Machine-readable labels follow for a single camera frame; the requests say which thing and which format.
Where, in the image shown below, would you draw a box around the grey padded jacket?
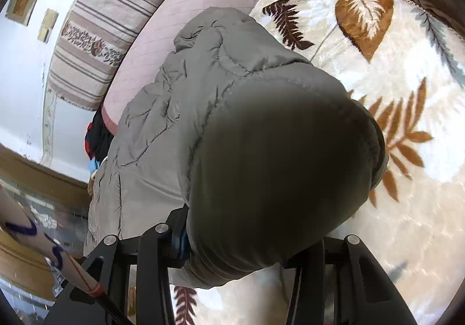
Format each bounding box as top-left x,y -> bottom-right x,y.
83,7 -> 389,289

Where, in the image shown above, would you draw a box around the pink quilted sofa seat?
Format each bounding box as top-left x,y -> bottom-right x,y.
101,0 -> 291,137

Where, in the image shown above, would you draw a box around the small wall switch plate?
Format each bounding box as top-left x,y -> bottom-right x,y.
38,8 -> 59,43

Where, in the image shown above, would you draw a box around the leaf-printed plush blanket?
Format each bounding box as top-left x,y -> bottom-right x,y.
171,0 -> 465,325

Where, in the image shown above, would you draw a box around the black clothes pile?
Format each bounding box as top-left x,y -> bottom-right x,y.
84,107 -> 117,162

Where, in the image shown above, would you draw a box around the striped floral sofa cushion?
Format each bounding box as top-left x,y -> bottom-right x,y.
48,0 -> 210,111

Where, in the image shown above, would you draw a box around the wooden bat with blue scribble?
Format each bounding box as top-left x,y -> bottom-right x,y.
0,184 -> 133,325

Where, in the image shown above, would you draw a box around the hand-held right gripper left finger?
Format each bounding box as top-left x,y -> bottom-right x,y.
44,206 -> 189,325

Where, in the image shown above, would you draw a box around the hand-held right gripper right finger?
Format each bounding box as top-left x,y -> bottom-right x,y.
285,234 -> 418,325

